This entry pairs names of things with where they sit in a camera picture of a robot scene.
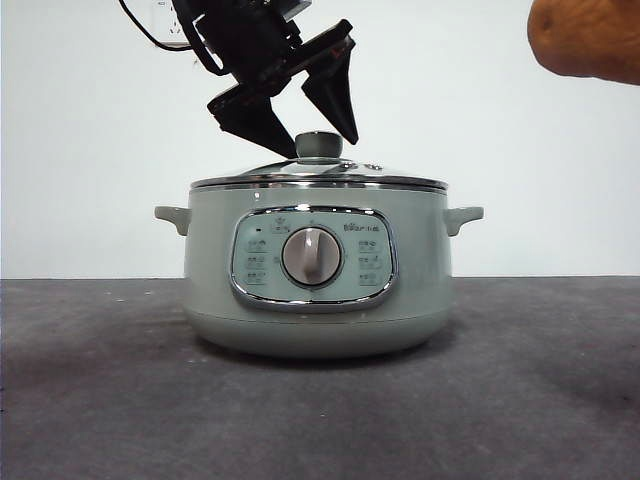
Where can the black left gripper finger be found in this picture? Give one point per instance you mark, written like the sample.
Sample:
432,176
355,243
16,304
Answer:
250,117
337,95

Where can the glass lid with green knob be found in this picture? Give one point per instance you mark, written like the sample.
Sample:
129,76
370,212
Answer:
318,146

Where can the brown potato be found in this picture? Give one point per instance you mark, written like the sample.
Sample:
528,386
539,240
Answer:
590,35

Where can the pale green electric pot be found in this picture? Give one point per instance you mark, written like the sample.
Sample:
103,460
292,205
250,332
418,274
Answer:
420,260

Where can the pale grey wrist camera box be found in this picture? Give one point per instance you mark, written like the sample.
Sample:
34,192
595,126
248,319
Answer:
300,7

